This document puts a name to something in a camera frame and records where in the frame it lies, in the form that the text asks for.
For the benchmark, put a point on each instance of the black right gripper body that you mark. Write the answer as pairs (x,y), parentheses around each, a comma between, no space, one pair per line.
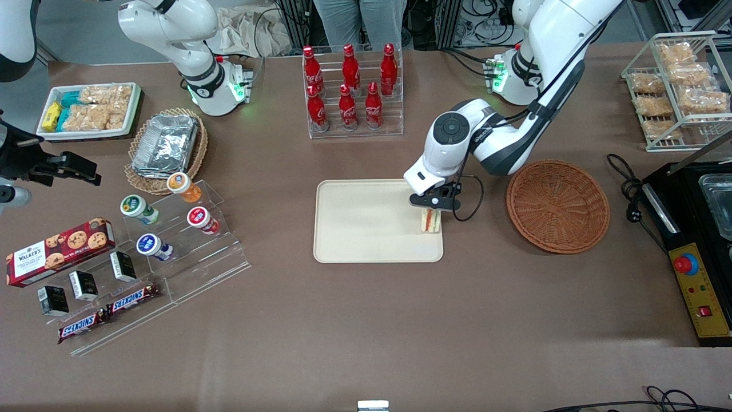
(22,158)

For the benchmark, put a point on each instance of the triangular sandwich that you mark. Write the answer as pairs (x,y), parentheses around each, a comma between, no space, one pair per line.
(430,223)

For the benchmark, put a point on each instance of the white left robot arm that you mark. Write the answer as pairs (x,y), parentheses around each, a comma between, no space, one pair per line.
(549,57)

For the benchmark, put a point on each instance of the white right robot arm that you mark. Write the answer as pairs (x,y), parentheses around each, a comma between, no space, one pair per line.
(189,34)

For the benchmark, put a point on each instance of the light woven oval basket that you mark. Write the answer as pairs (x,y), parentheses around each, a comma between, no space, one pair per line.
(143,184)

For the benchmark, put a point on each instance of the beige rectangular tray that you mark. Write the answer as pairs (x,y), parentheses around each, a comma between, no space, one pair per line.
(366,223)

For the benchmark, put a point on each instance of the white rectangular snack tray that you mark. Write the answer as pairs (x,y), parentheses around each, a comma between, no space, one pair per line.
(135,109)

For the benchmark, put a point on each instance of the brown round wicker basket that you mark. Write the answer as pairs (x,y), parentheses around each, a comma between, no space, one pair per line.
(557,206)

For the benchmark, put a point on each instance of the teal snack pack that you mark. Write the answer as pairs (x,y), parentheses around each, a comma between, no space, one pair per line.
(63,119)
(71,99)

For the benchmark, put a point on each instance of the yellow snack pack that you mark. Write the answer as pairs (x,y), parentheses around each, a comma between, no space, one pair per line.
(51,116)

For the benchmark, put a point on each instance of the rice cracker snack bag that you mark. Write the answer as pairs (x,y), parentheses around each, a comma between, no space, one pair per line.
(94,117)
(106,94)

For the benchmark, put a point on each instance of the clear acrylic bottle rack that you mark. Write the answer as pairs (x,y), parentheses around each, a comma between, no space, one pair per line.
(394,114)

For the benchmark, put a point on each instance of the green lid yogurt cup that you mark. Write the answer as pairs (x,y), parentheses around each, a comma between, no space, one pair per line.
(134,206)

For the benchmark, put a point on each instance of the red Walkers cookie box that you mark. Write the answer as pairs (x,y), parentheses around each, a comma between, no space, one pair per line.
(57,252)

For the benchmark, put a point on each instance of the red cola bottle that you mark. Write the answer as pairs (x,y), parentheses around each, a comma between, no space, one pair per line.
(389,68)
(311,68)
(347,111)
(373,109)
(317,111)
(350,66)

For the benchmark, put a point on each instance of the stack of foil trays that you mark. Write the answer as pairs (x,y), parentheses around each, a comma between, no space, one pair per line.
(166,146)

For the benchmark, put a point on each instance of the small black box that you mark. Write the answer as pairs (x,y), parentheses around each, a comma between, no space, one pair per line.
(84,286)
(123,266)
(54,300)

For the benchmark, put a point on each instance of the blue lid yogurt cup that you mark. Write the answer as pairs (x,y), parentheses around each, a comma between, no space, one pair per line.
(148,245)

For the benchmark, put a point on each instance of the orange lid yogurt cup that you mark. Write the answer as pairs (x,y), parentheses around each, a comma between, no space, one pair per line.
(180,184)

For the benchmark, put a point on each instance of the red lid yogurt cup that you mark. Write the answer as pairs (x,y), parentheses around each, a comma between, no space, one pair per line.
(198,217)

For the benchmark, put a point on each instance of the Snickers bar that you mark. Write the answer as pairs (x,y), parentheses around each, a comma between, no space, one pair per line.
(80,326)
(131,299)

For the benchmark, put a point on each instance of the clear acrylic stepped snack stand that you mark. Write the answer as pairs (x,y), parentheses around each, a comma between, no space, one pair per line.
(131,323)

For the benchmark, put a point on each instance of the clear acrylic stepped cup stand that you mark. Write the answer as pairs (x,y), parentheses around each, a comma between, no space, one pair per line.
(206,263)

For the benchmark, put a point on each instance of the person legs in grey trousers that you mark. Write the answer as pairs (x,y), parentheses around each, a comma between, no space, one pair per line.
(343,20)

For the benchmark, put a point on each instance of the beige cloth bag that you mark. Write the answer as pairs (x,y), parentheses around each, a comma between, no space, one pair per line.
(246,31)

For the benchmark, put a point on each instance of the clear bag of rice crackers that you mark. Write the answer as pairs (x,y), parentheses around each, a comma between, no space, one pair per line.
(647,83)
(703,100)
(663,130)
(655,106)
(676,53)
(692,74)

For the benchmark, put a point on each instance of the black appliance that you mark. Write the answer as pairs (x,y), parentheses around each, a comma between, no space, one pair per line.
(683,200)

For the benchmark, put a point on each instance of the clear glass container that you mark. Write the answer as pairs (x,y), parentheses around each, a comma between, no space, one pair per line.
(720,206)

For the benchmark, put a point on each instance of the yellow control panel with button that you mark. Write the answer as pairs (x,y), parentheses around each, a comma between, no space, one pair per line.
(700,297)

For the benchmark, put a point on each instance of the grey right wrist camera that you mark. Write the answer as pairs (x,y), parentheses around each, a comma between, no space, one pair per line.
(14,196)

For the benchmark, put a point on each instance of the small white metal bracket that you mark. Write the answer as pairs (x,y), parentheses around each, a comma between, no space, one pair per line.
(373,406)

